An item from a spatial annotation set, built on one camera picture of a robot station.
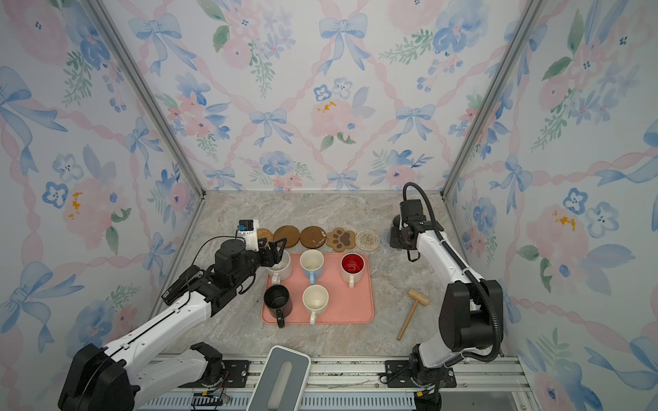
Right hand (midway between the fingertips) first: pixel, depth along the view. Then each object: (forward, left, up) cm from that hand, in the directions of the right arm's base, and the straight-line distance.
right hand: (403, 237), depth 90 cm
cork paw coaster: (+7, +22, -11) cm, 25 cm away
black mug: (-19, +43, -9) cm, 48 cm away
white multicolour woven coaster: (+7, +11, -12) cm, 17 cm away
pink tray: (-20, +20, -11) cm, 30 cm away
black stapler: (-15, +77, -8) cm, 79 cm away
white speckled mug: (-12, +42, -3) cm, 44 cm away
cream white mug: (-18, +30, -10) cm, 37 cm away
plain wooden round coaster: (+10, +42, -11) cm, 45 cm away
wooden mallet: (-17, -5, -11) cm, 21 cm away
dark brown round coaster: (+9, +33, -12) cm, 36 cm away
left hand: (-7, +41, +9) cm, 43 cm away
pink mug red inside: (-6, +18, -9) cm, 21 cm away
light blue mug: (-6, +33, -9) cm, 34 cm away
